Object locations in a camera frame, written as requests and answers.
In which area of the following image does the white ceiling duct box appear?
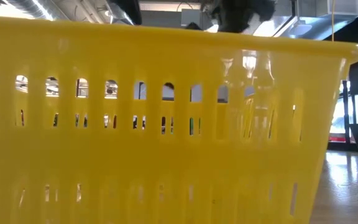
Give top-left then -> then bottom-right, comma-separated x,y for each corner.
287,0 -> 358,42

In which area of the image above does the silver ceiling duct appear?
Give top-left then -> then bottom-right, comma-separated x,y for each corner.
3,0 -> 113,24

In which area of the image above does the dark window post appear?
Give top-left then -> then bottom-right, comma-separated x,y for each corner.
341,80 -> 352,152

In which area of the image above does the yellow plastic basket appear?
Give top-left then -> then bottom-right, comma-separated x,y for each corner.
0,15 -> 358,224

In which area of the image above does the grey ceiling box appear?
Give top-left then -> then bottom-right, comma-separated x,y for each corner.
180,8 -> 211,29

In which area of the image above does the thin yellow cord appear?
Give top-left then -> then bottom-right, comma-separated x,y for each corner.
331,0 -> 335,43

